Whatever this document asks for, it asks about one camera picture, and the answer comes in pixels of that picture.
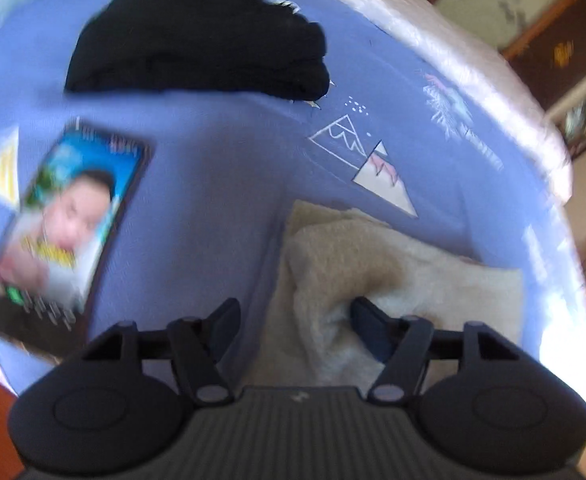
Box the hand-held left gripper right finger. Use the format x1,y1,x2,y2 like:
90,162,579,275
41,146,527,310
349,296,520,404

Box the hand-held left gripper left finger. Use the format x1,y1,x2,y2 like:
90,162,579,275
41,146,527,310
80,297,244,407

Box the black pants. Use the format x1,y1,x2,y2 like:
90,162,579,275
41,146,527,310
64,0,332,104

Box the blue printed bedsheet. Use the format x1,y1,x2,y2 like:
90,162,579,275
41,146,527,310
0,0,586,413

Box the smartphone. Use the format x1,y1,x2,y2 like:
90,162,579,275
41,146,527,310
0,117,154,362

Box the white quilt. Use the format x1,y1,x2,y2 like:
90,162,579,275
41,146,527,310
265,0,574,207

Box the dark wooden cabinet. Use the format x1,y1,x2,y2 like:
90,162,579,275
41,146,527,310
503,0,586,161

